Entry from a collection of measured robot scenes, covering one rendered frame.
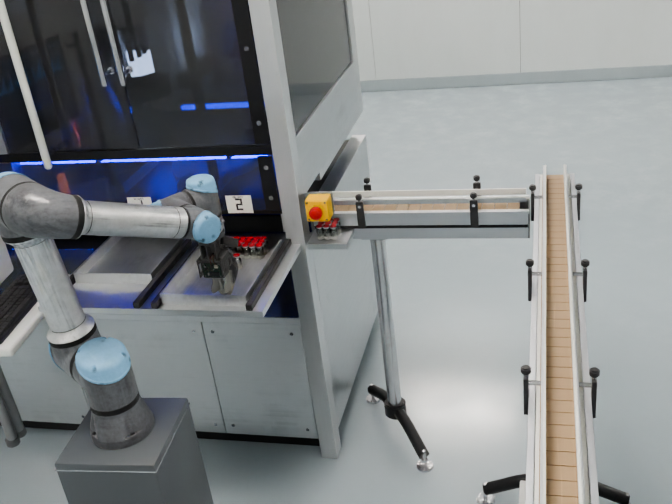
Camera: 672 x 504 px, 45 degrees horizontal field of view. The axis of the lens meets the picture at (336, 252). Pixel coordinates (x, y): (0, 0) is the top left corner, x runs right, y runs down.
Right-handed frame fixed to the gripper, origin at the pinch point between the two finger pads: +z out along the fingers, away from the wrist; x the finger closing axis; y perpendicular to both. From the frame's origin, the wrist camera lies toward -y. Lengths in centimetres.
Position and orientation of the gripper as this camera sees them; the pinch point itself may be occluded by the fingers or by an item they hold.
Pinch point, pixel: (227, 292)
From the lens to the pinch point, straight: 227.8
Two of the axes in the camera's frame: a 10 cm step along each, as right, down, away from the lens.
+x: 9.7, 0.0, -2.5
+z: 1.2, 8.8, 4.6
